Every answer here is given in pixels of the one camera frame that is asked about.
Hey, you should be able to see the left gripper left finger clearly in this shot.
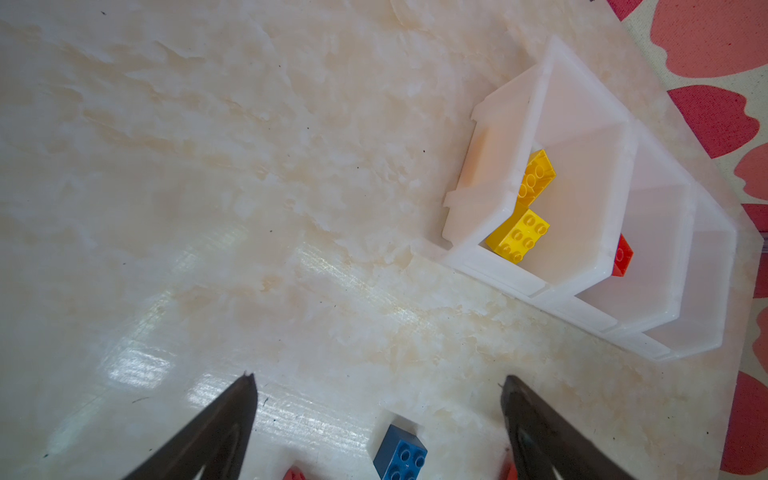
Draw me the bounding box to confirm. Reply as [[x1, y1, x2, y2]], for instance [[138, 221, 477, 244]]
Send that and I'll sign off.
[[127, 374, 258, 479]]

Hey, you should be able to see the white three-compartment plastic bin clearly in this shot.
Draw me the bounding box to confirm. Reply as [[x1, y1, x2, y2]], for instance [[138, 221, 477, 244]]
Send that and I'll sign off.
[[442, 37, 737, 362]]

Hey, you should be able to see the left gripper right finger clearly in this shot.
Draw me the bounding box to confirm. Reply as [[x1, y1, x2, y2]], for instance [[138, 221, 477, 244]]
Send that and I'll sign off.
[[500, 375, 633, 480]]

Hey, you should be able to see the yellow square lego brick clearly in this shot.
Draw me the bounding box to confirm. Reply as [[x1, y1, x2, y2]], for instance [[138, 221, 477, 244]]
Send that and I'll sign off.
[[484, 206, 550, 264]]

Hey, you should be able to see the small yellow lego brick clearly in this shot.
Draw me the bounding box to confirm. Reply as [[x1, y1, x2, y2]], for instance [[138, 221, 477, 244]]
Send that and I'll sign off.
[[515, 149, 556, 209]]

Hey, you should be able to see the red curved lego brick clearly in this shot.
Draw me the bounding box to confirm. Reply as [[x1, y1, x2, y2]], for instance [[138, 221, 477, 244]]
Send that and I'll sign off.
[[283, 466, 306, 480]]

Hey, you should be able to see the small blue lego brick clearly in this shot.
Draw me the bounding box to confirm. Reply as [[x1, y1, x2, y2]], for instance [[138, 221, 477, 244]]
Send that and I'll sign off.
[[373, 424, 428, 480]]

